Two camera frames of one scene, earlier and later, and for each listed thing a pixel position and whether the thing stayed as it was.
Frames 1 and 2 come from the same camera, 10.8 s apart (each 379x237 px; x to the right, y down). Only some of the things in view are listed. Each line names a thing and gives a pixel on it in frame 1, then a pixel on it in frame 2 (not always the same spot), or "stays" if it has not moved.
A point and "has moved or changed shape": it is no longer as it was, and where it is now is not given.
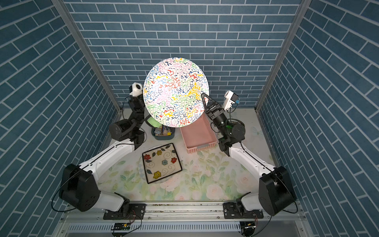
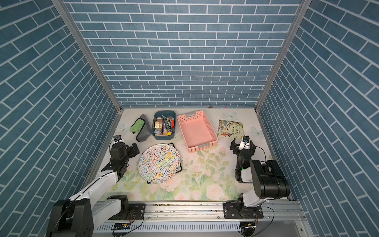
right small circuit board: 247,227 stays
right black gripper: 216,114 → 234,145
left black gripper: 138,108 → 132,153
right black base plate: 233,210 stays
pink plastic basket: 198,137 stays
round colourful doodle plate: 172,92 → 159,163
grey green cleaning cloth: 154,122 has moved or changed shape
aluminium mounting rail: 185,212 stays
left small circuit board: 121,226 stays
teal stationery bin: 163,133 stays
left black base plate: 130,211 stays
